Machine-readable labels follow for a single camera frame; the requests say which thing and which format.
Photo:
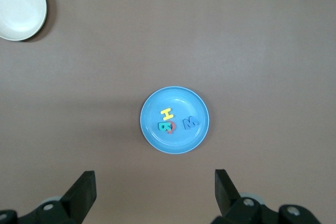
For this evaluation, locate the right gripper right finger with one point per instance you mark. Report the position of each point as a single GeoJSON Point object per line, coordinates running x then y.
{"type": "Point", "coordinates": [231, 203]}

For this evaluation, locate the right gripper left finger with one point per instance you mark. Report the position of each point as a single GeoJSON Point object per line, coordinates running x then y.
{"type": "Point", "coordinates": [78, 200]}

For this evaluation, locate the blue foam letter M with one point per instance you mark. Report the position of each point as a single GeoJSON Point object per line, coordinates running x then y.
{"type": "Point", "coordinates": [190, 122]}

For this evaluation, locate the red foam letter Q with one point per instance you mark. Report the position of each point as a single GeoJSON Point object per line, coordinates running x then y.
{"type": "Point", "coordinates": [173, 127]}

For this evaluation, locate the teal foam letter R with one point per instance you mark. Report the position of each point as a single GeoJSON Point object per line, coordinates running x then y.
{"type": "Point", "coordinates": [162, 127]}

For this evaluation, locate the yellow foam letter H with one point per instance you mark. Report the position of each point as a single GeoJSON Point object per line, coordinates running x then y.
{"type": "Point", "coordinates": [166, 114]}

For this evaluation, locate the blue plate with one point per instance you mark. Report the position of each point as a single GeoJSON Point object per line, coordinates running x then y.
{"type": "Point", "coordinates": [178, 140]}

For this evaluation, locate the beige plate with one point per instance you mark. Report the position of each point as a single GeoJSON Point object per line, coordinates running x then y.
{"type": "Point", "coordinates": [21, 6]}

